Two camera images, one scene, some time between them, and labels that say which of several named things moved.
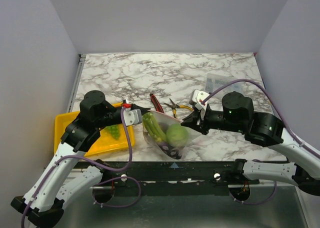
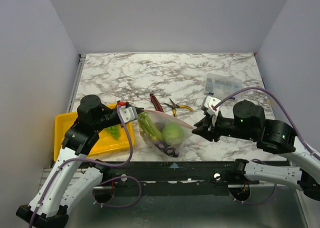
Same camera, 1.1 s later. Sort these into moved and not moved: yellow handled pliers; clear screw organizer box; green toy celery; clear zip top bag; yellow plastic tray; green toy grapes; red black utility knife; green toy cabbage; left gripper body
Moved: clear zip top bag; green toy cabbage; green toy celery
Not moved: clear screw organizer box; yellow handled pliers; green toy grapes; yellow plastic tray; red black utility knife; left gripper body
